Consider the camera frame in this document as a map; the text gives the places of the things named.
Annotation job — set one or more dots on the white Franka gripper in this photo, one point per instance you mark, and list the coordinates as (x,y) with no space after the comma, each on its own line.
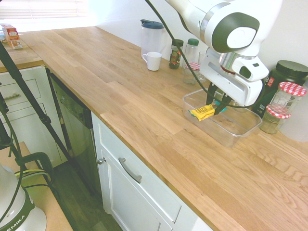
(231,84)

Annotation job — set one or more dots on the yellow protein bar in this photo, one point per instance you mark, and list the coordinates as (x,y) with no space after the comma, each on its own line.
(203,113)

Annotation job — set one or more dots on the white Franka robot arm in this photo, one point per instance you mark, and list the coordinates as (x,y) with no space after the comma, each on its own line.
(235,29)

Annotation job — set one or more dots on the clear plastic rectangular container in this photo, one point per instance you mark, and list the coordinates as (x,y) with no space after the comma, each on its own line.
(231,127)

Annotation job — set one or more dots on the empty jar red checked lid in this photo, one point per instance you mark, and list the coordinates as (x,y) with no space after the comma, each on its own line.
(191,74)

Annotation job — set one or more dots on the clear drinking glass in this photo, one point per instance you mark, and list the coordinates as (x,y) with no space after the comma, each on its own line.
(202,62)

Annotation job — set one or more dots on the clear bottle with green lid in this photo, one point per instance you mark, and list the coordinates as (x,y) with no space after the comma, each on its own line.
(191,53)

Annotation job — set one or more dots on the spice jar with dark lid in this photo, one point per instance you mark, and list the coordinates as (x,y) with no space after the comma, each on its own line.
(175,56)

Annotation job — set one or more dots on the powder jar red checked lid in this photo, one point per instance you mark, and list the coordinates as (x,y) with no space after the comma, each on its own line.
(272,122)

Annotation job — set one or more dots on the large jar red checked lid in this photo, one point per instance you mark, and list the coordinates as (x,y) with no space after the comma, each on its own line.
(287,96)

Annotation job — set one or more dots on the white ceramic mug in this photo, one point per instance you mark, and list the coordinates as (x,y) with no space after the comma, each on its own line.
(154,61)

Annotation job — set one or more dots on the large black supplement tub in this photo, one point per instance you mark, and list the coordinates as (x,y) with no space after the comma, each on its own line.
(288,72)

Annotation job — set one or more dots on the clear pitcher with blue lid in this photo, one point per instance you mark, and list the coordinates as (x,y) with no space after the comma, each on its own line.
(151,38)

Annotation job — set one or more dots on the stainless steel dishwasher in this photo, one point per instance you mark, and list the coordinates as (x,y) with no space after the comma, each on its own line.
(72,115)

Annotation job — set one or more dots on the black table clamp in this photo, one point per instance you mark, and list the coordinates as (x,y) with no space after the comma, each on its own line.
(41,163)

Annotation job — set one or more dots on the white window blinds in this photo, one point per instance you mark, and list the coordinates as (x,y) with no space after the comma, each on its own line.
(43,8)

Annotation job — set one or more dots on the orange and white carton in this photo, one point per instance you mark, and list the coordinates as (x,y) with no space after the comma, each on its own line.
(13,36)

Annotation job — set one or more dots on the black camera tripod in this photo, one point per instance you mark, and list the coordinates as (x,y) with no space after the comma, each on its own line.
(31,101)

